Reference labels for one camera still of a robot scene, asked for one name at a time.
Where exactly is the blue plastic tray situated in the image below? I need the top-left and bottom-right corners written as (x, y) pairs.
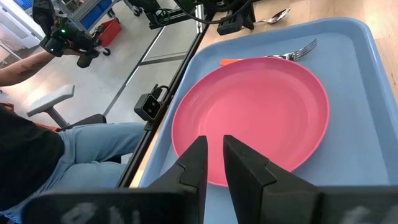
top-left (138, 17), bottom-right (398, 224)

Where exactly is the pink round plastic plate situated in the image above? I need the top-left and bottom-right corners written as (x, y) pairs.
top-left (170, 57), bottom-right (331, 188)

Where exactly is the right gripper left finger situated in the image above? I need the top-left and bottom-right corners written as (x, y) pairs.
top-left (148, 135), bottom-right (209, 224)

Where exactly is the black table edge rail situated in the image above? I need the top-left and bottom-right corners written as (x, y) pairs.
top-left (116, 21), bottom-right (213, 189)

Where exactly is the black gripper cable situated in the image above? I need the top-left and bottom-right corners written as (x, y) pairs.
top-left (173, 0), bottom-right (253, 25)

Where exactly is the black stand base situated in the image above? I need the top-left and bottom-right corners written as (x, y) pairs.
top-left (127, 0), bottom-right (201, 31)

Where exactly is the person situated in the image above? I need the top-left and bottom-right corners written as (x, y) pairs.
top-left (0, 102), bottom-right (147, 224)

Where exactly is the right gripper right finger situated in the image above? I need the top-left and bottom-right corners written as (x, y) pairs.
top-left (223, 134), bottom-right (322, 224)

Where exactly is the red storage bin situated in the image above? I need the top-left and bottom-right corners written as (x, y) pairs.
top-left (97, 17), bottom-right (123, 48)

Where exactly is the black leader arm handle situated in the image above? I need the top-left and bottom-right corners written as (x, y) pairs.
top-left (32, 0), bottom-right (101, 69)

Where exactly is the metal fork orange handle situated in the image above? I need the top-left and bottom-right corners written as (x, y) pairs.
top-left (220, 38), bottom-right (318, 67)

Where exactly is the grey chair armrest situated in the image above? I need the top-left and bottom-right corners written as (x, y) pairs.
top-left (25, 83), bottom-right (76, 129)

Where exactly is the blue storage bin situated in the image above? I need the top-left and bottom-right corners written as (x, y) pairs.
top-left (78, 0), bottom-right (113, 31)

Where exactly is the person's forearm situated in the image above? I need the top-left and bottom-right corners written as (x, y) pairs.
top-left (0, 49), bottom-right (80, 88)

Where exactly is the metal spoon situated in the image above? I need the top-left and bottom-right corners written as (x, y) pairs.
top-left (254, 7), bottom-right (292, 26)

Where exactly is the small black camera box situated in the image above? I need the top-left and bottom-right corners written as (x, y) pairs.
top-left (133, 83), bottom-right (170, 123)

